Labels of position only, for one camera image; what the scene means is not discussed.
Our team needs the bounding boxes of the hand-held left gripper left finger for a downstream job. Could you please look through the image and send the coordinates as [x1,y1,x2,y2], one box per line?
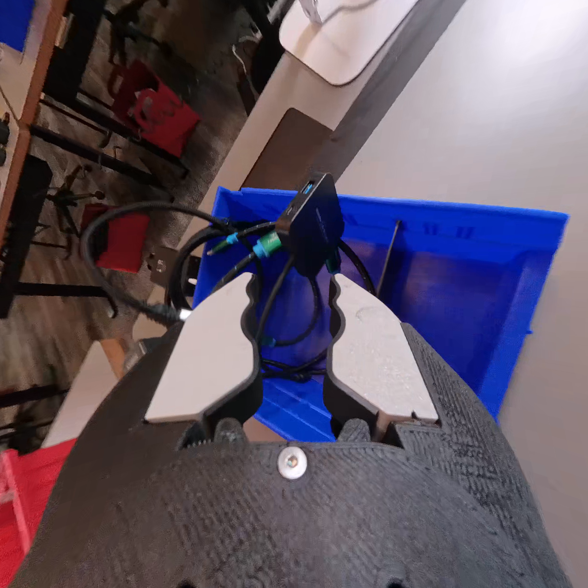
[145,272,264,437]

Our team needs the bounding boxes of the white tablet stand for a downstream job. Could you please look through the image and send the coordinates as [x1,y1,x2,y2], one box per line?
[279,0,421,87]

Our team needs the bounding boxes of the black usb hub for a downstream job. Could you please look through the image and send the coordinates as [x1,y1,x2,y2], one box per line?
[276,172,345,276]

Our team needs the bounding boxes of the wooden desk with black legs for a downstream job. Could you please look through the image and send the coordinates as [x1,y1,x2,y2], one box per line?
[0,0,70,239]

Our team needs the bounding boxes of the red plastic bin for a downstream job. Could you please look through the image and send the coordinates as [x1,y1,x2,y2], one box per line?
[0,439,78,588]

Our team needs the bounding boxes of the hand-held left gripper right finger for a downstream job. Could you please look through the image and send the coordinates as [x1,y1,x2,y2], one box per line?
[323,273,439,442]

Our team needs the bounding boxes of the blue plastic bin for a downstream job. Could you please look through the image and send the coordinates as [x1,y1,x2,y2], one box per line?
[192,186,570,444]
[0,0,36,52]

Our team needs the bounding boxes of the grey table with wood edge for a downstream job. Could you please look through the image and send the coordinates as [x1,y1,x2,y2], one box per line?
[41,339,138,448]

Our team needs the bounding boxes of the black bin divider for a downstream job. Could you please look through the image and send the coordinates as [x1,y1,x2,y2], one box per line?
[376,220,402,297]

